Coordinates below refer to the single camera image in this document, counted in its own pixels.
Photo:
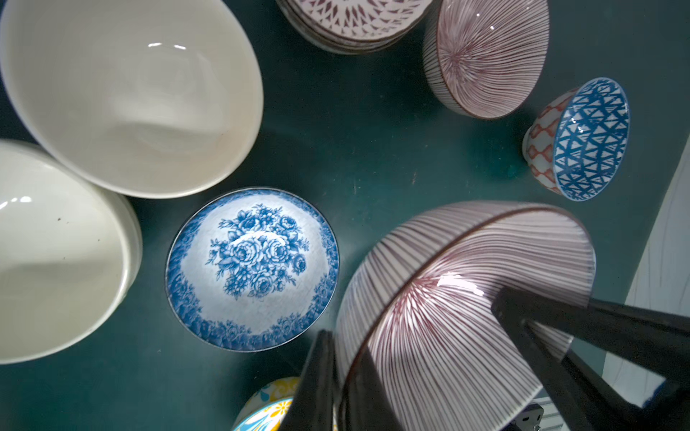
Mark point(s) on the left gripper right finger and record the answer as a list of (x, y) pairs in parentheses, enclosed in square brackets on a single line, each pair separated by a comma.
[(656, 341)]

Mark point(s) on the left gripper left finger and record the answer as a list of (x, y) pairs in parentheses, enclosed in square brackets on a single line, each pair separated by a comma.
[(364, 406)]

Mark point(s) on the purple striped bowl front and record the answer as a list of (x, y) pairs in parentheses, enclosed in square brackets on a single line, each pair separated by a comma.
[(416, 319)]

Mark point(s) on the purple striped bowl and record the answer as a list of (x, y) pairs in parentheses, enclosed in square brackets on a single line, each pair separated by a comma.
[(482, 59), (416, 319)]

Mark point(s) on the blue floral bowl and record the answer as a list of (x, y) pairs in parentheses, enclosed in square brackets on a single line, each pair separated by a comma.
[(252, 270)]

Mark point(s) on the white maroon leaf bowl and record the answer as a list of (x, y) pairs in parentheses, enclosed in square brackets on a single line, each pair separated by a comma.
[(354, 27)]

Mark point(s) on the yellow blue ornament bowl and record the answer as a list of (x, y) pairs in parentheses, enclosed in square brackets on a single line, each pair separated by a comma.
[(275, 391)]

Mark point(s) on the blue triangle pattern bowl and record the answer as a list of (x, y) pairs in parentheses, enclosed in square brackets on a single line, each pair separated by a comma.
[(577, 143)]

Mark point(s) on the cream plain bowl front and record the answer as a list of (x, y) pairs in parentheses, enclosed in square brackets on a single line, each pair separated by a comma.
[(70, 252)]

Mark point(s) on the cream plain bowl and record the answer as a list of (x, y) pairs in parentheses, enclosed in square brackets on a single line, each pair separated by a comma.
[(151, 99), (70, 252)]

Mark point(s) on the purple striped bowl back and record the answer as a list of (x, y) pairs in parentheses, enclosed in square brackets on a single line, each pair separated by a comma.
[(482, 59)]

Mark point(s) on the cream plain bowl back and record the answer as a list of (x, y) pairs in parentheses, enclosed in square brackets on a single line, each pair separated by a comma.
[(151, 99)]

